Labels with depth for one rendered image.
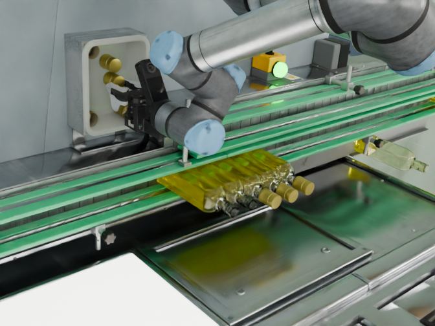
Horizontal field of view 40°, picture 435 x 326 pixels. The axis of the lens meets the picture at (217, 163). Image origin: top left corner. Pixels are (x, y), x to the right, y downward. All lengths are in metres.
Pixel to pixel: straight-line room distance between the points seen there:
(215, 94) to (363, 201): 0.79
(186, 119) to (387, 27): 0.45
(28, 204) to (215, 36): 0.53
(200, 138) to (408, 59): 0.41
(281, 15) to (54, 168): 0.65
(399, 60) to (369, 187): 0.93
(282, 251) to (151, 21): 0.65
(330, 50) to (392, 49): 0.93
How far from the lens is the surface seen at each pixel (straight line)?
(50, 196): 1.33
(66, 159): 1.45
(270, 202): 1.41
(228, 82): 1.21
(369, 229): 1.71
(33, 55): 1.41
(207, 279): 1.36
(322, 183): 1.92
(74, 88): 1.42
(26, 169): 1.40
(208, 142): 1.20
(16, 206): 1.31
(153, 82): 1.32
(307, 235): 1.56
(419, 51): 1.05
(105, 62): 1.44
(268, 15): 1.03
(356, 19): 0.97
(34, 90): 1.43
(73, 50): 1.40
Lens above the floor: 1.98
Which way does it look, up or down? 42 degrees down
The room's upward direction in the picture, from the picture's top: 119 degrees clockwise
